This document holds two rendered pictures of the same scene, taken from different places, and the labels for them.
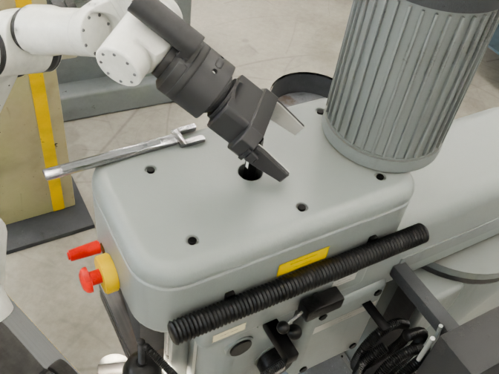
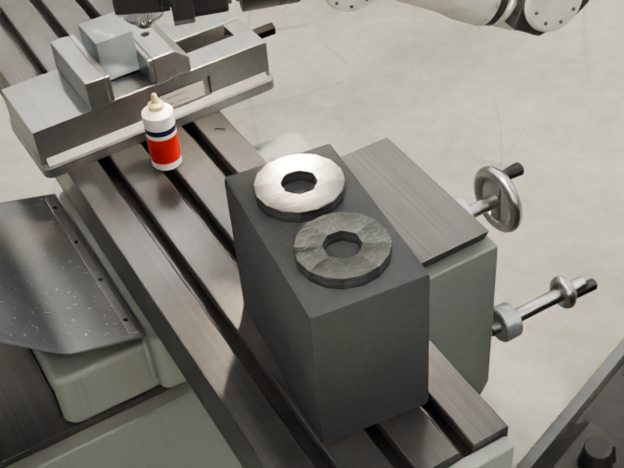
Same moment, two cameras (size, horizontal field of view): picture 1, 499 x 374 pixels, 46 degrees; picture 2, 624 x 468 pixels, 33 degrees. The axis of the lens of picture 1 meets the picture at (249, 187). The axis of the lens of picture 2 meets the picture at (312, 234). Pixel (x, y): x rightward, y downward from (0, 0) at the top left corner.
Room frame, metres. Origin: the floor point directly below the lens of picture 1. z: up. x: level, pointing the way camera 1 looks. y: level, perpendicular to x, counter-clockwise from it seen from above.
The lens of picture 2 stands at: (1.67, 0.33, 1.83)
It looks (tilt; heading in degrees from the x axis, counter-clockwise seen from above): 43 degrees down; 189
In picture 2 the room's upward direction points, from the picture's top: 5 degrees counter-clockwise
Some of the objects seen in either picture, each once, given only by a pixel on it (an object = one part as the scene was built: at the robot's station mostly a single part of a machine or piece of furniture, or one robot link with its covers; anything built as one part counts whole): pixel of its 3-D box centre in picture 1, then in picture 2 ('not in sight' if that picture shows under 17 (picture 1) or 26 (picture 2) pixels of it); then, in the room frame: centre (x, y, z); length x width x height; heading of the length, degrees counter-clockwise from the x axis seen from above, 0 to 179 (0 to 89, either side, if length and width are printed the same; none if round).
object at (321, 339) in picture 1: (307, 288); not in sight; (0.75, -0.16, 1.47); 0.24 x 0.19 x 0.26; 35
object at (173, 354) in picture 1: (175, 347); not in sight; (0.58, 0.09, 1.45); 0.04 x 0.04 x 0.21; 35
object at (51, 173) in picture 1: (126, 152); not in sight; (0.63, 0.19, 1.89); 0.24 x 0.04 x 0.01; 127
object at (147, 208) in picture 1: (252, 204); not in sight; (0.65, -0.01, 1.81); 0.47 x 0.26 x 0.16; 125
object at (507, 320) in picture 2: not in sight; (543, 302); (0.45, 0.52, 0.54); 0.22 x 0.06 x 0.06; 125
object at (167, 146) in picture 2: not in sight; (160, 128); (0.61, -0.02, 1.01); 0.04 x 0.04 x 0.11
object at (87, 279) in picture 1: (91, 278); not in sight; (0.49, 0.21, 1.76); 0.04 x 0.03 x 0.04; 35
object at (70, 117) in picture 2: not in sight; (136, 73); (0.48, -0.07, 1.01); 0.35 x 0.15 x 0.11; 127
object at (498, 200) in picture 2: not in sight; (480, 207); (0.35, 0.41, 0.66); 0.16 x 0.12 x 0.12; 125
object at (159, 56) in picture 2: not in sight; (149, 45); (0.47, -0.05, 1.05); 0.12 x 0.06 x 0.04; 37
